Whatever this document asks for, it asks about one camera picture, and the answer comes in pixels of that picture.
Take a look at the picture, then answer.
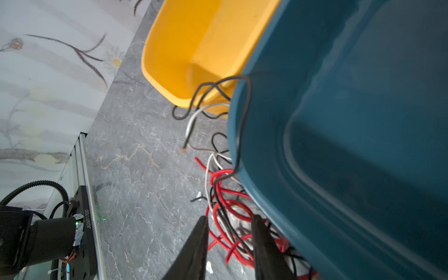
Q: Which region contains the white cable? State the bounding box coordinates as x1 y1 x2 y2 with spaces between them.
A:
181 102 232 246

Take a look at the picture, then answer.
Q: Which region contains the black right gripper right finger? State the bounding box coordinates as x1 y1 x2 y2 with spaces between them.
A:
251 215 296 280

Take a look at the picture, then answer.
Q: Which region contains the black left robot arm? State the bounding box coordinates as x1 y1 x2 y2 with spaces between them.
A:
1 180 101 280

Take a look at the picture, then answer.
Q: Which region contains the red cable bundle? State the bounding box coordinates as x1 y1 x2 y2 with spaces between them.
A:
194 156 291 270

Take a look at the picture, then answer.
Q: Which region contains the black cable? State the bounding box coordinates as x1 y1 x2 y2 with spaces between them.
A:
171 75 253 253

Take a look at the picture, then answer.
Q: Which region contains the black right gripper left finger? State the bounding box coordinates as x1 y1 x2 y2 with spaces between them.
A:
163 216 209 280

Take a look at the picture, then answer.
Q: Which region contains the dark teal plastic bin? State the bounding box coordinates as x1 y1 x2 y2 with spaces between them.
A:
238 1 448 280

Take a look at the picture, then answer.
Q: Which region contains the left yellow plastic bin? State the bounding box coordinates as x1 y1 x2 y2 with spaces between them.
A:
141 0 279 108

